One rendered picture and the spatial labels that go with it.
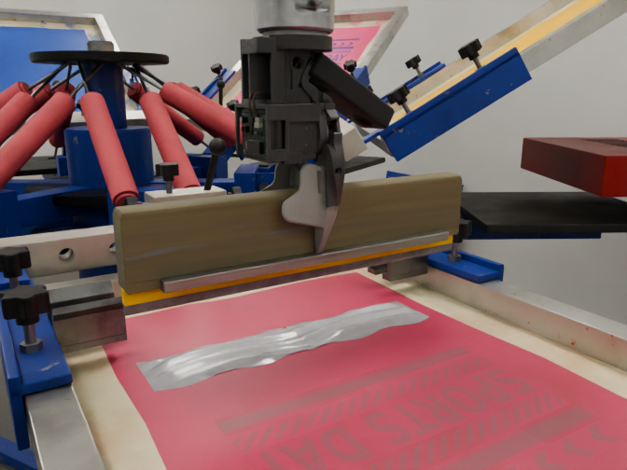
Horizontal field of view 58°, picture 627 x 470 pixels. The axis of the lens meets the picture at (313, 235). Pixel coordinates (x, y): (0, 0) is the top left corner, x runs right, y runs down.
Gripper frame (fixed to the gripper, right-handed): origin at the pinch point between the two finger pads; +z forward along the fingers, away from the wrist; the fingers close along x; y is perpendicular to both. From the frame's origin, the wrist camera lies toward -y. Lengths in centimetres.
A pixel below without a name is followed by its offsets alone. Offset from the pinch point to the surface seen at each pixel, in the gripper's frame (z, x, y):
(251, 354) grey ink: 13.3, -2.2, 6.6
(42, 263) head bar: 8.2, -32.9, 23.6
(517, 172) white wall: 24, -135, -200
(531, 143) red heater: -1, -55, -105
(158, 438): 13.7, 7.2, 19.8
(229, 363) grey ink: 13.1, -1.3, 9.6
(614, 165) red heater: 0, -19, -87
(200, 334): 13.6, -11.1, 9.2
